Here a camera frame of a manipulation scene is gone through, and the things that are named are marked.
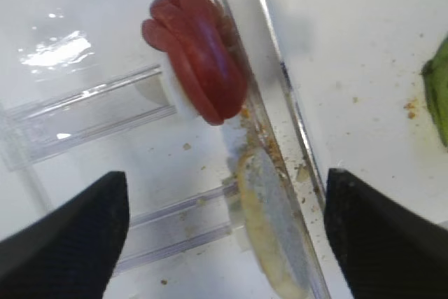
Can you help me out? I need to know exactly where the white bread bun slice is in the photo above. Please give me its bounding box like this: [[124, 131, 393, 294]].
[[236, 147, 310, 298]]

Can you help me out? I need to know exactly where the clear track upper left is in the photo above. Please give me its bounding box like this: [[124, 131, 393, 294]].
[[1, 65, 176, 170]]

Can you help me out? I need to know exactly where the clear track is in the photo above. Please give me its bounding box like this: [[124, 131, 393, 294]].
[[115, 181, 239, 274], [1, 65, 176, 170]]

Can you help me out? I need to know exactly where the clear track lower left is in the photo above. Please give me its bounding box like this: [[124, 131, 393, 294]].
[[115, 181, 239, 274]]

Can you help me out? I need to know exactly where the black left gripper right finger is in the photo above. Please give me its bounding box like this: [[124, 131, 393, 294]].
[[324, 168, 447, 298]]

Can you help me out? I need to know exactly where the green lettuce leaf on bun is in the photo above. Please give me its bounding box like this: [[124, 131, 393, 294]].
[[421, 37, 447, 147]]

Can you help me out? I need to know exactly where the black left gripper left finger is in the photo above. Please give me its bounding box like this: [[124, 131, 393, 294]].
[[1, 172, 130, 298]]

